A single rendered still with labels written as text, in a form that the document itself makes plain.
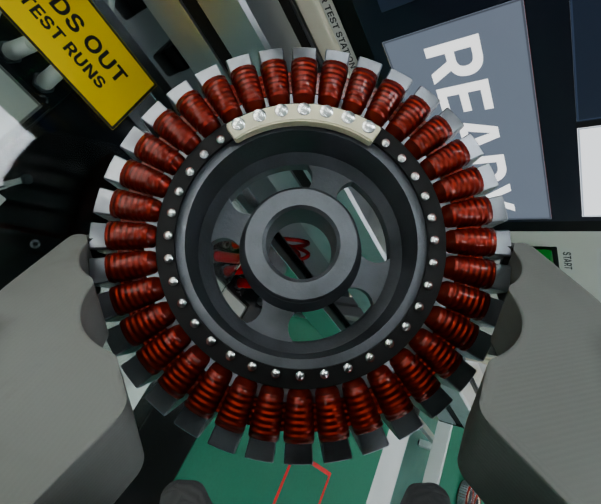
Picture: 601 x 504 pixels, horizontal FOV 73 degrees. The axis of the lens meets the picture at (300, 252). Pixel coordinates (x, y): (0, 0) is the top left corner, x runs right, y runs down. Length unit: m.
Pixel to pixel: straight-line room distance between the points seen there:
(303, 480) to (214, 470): 0.25
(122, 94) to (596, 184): 0.20
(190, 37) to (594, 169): 0.17
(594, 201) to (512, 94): 0.06
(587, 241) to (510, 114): 0.08
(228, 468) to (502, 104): 0.64
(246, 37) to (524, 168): 0.13
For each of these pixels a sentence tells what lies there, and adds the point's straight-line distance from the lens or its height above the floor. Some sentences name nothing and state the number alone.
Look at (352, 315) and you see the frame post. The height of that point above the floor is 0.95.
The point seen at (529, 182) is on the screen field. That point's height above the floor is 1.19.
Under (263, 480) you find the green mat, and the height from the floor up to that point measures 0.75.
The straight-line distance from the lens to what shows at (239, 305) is 0.41.
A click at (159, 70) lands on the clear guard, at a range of 0.20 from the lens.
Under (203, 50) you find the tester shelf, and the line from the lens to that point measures 0.19.
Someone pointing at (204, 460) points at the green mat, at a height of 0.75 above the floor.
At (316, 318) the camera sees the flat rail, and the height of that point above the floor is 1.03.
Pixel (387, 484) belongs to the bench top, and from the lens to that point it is 1.26.
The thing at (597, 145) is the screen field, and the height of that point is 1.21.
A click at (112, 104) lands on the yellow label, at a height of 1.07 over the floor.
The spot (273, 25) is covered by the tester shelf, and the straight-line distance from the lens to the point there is 0.17.
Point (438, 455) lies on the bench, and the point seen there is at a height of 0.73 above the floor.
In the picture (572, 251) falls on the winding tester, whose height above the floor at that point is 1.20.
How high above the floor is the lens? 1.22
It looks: 39 degrees down
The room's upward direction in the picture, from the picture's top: 92 degrees clockwise
